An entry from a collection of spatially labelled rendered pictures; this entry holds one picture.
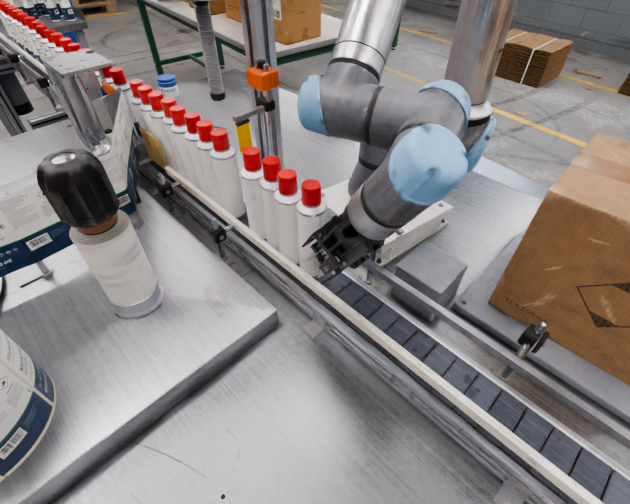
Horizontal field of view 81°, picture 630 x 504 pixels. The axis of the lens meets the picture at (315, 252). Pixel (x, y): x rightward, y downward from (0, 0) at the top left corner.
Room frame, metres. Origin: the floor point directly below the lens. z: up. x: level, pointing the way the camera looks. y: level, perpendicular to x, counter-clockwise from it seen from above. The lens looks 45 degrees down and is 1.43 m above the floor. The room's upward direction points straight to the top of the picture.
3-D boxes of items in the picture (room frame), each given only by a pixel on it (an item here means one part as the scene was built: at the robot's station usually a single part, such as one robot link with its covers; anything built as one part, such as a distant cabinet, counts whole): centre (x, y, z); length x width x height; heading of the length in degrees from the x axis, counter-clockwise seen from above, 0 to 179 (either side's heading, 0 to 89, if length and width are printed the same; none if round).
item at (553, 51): (4.12, -2.16, 0.16); 0.65 x 0.54 x 0.32; 43
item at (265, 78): (0.68, 0.12, 1.05); 0.10 x 0.04 x 0.33; 134
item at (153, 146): (0.87, 0.42, 0.94); 0.10 x 0.01 x 0.09; 44
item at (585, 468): (0.68, 0.18, 0.86); 1.65 x 0.08 x 0.04; 44
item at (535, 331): (0.28, -0.31, 0.91); 0.07 x 0.03 x 0.16; 134
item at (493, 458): (0.68, 0.18, 0.85); 1.65 x 0.11 x 0.05; 44
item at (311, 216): (0.51, 0.01, 0.98); 0.05 x 0.05 x 0.20
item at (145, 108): (0.91, 0.41, 0.98); 0.05 x 0.05 x 0.20
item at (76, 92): (0.92, 0.54, 1.01); 0.14 x 0.13 x 0.26; 44
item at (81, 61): (0.91, 0.55, 1.14); 0.14 x 0.11 x 0.01; 44
